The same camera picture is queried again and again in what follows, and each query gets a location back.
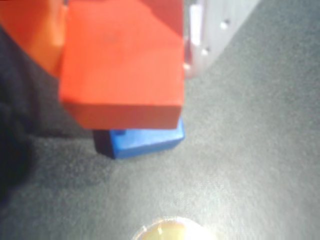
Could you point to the red cube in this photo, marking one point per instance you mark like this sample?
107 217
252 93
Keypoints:
120 67

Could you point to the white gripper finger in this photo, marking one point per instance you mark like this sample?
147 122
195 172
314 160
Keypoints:
215 27

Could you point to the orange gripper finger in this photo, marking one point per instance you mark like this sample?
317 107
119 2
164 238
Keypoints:
32 30

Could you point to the blue cube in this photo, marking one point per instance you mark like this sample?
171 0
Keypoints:
145 143

